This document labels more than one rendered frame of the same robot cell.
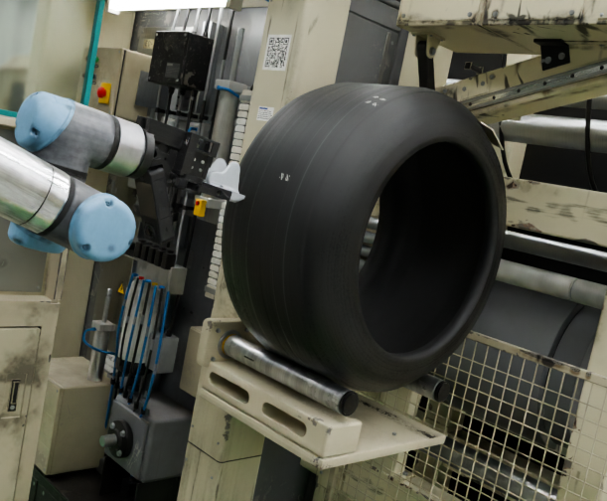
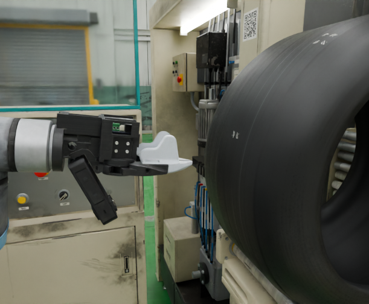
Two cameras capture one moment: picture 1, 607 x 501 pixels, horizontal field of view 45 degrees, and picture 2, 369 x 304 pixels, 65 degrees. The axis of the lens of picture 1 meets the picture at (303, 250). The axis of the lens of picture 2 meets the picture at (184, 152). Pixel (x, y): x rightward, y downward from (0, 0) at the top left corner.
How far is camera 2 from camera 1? 0.74 m
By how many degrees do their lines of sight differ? 28
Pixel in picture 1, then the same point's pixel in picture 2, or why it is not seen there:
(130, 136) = (28, 138)
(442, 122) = not seen: outside the picture
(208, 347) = (220, 251)
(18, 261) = (118, 190)
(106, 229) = not seen: outside the picture
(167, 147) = (87, 136)
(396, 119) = (352, 53)
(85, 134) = not seen: outside the picture
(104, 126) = not seen: outside the picture
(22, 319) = (122, 223)
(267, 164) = (224, 122)
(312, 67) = (279, 28)
